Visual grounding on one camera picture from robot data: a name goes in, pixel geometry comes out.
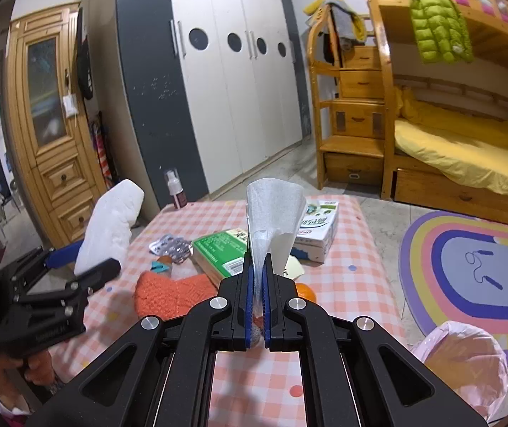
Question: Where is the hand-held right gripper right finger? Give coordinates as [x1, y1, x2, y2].
[263, 251, 488, 427]

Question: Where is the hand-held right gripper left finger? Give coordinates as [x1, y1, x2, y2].
[27, 251, 255, 427]

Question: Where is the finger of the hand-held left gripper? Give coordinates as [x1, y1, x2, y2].
[0, 240, 85, 294]
[11, 258, 122, 317]

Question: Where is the white and blue milk carton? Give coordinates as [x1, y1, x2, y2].
[292, 199, 340, 264]

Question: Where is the white tissue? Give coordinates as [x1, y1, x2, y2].
[246, 178, 308, 303]

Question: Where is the bin with pink bag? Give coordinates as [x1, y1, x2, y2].
[409, 320, 508, 427]

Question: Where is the person's left hand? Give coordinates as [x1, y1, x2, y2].
[0, 349, 57, 412]

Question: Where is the orange fruit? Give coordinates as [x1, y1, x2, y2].
[295, 282, 318, 303]

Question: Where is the white paper with gold print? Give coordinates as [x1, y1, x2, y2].
[283, 255, 306, 281]

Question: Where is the green and white box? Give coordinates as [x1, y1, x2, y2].
[192, 228, 251, 290]

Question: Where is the orange knitted cloth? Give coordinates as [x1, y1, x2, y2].
[134, 269, 219, 332]

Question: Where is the silver pill blister pack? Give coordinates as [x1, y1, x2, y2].
[148, 233, 191, 264]

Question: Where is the wooden glass-door cabinet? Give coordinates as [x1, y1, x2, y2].
[2, 2, 108, 250]

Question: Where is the pink checked tablecloth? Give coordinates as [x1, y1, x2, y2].
[49, 196, 408, 427]

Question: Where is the colourful striped umbrella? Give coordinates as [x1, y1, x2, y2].
[89, 113, 119, 188]

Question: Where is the white and maroon spray bottle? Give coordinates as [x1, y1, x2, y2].
[165, 170, 186, 209]

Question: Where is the black hanging bag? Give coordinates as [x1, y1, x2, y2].
[75, 6, 95, 101]

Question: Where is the rainbow oval rug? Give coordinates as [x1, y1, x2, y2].
[398, 210, 508, 368]

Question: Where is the wooden stair drawer unit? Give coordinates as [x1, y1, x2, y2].
[306, 6, 390, 188]

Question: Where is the grey and white wardrobe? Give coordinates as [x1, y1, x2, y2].
[115, 0, 314, 210]

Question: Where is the yellow bedsheet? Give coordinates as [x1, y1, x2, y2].
[392, 86, 508, 196]

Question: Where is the black hanging garment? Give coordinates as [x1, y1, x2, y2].
[323, 31, 339, 65]

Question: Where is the yellow and grey garment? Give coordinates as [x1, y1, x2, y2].
[303, 0, 367, 49]

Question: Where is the green puffer jacket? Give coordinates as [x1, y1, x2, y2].
[409, 0, 475, 65]

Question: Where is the wooden bunk bed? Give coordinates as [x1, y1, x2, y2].
[356, 0, 508, 227]

